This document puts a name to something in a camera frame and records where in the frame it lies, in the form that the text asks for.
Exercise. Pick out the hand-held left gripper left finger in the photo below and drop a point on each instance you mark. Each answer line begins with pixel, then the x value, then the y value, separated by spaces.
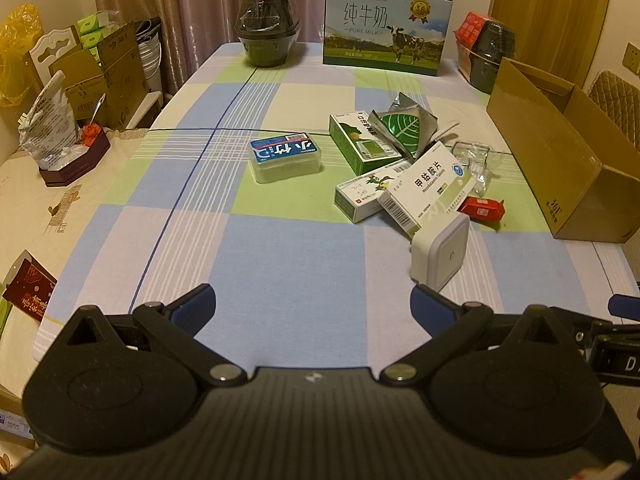
pixel 192 310

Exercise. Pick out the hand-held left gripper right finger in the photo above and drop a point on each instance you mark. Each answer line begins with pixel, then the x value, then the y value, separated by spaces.
pixel 432 310

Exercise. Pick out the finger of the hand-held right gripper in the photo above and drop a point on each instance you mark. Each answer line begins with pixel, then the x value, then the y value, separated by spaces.
pixel 625 305
pixel 612 331

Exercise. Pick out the white medicine box blue logo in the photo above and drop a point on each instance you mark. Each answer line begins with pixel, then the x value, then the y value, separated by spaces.
pixel 425 180

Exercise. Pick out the brown cardboard box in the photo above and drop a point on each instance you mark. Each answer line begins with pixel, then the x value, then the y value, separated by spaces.
pixel 565 160

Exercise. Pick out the clear plastic case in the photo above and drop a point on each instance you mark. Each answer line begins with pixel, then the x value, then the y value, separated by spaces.
pixel 470 152

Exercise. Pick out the white square device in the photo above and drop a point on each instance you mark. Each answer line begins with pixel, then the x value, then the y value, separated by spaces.
pixel 440 255

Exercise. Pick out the red snack packet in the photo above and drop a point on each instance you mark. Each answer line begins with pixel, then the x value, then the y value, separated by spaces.
pixel 482 208

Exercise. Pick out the white box with green bird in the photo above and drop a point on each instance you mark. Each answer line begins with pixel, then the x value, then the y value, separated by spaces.
pixel 360 195

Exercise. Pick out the dark red printed packet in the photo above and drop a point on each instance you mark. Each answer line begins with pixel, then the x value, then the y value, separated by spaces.
pixel 30 292

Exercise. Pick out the beige floral side tablecloth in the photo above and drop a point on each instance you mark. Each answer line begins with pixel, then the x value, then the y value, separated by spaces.
pixel 50 225

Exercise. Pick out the blue label clear plastic box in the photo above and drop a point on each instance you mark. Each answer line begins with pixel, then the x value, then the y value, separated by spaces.
pixel 285 157

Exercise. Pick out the green medicine box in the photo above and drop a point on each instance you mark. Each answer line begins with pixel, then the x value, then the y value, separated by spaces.
pixel 357 145

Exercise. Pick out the green leaf foil pouch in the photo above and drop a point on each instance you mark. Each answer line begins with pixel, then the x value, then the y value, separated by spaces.
pixel 405 130

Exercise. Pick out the dark brown wooden box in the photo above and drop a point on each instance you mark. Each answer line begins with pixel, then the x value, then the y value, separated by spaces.
pixel 75 166

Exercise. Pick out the chair with quilted cover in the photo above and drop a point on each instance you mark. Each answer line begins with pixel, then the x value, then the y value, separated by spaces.
pixel 617 97

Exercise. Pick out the white printed carton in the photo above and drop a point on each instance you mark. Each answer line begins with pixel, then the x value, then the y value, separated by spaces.
pixel 15 427

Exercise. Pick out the clear printed plastic bag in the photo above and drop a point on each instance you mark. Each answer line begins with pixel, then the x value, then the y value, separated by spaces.
pixel 45 120

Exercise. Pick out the tall brown shipping carton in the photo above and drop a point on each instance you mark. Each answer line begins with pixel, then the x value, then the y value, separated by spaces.
pixel 122 70

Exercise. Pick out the small brown shipping carton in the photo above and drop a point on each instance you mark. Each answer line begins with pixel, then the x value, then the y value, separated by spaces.
pixel 82 80

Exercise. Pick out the black plastic-wrapped cooking pot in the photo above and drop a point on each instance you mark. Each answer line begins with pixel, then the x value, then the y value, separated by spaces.
pixel 492 60
pixel 267 30

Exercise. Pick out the stacked metal buckets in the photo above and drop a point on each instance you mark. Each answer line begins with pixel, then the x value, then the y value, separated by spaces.
pixel 150 55

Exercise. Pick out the red wrapped box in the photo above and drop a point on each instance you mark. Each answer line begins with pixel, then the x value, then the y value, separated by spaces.
pixel 470 27

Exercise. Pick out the blue cow print milk carton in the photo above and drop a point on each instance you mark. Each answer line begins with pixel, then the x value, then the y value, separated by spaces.
pixel 380 25

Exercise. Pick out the white carved chair back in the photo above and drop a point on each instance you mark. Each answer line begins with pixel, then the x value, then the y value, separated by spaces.
pixel 50 47

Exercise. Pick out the stack of green tissue packs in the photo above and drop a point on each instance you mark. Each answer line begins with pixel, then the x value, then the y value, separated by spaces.
pixel 92 27

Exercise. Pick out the wooden door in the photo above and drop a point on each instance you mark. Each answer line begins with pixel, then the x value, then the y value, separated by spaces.
pixel 545 5

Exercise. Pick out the yellow plastic bag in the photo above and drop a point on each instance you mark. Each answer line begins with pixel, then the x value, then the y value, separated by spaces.
pixel 15 50

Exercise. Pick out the beige wall socket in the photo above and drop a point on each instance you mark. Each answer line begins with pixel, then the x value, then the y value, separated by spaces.
pixel 632 57

